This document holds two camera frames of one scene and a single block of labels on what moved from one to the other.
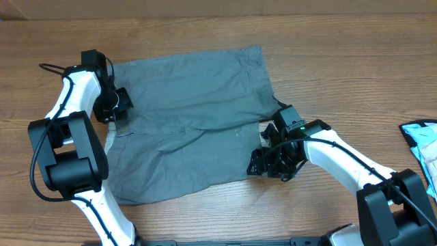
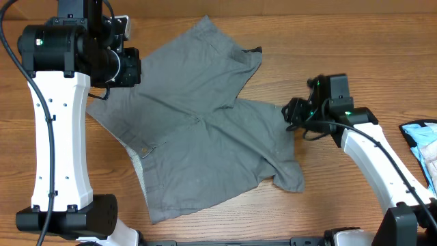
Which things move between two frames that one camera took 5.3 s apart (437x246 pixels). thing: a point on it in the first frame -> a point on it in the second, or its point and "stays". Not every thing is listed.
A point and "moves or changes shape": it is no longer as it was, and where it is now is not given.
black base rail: [295, 241] stays
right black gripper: [266, 166] -> [295, 111]
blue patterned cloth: [421, 137] stays
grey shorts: [195, 121] moves or changes shape
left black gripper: [126, 102] -> [132, 78]
